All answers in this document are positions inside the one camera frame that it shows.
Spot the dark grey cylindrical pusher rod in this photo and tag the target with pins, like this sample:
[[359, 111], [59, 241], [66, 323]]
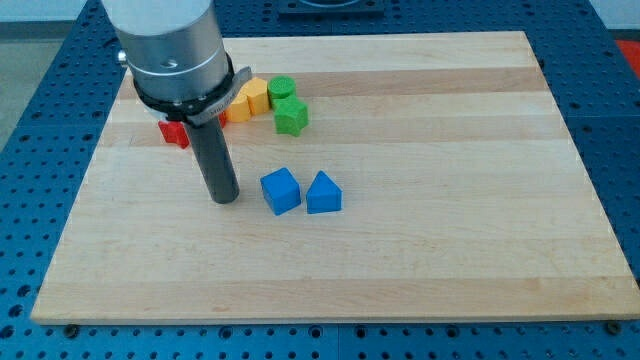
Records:
[[213, 157]]

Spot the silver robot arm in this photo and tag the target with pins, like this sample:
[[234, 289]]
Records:
[[182, 71]]

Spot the red star block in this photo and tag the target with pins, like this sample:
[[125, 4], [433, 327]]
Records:
[[174, 133]]

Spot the green star block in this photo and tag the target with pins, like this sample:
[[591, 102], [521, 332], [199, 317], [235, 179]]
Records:
[[290, 116]]

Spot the green circle block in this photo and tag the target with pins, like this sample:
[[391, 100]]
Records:
[[280, 87]]

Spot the red block behind rod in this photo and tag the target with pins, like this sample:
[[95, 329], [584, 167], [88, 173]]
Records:
[[222, 119]]

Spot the yellow heart block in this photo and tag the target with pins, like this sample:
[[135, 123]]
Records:
[[238, 110]]

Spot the yellow hexagon block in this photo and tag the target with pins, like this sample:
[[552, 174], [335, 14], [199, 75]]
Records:
[[256, 91]]

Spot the blue cube block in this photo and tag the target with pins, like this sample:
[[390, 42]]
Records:
[[281, 191]]

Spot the blue triangle block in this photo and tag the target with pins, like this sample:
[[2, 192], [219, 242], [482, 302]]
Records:
[[324, 195]]

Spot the wooden board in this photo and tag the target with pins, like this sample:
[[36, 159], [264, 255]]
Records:
[[436, 181]]

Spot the red object at edge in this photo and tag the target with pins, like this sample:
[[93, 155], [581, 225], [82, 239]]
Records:
[[631, 52]]

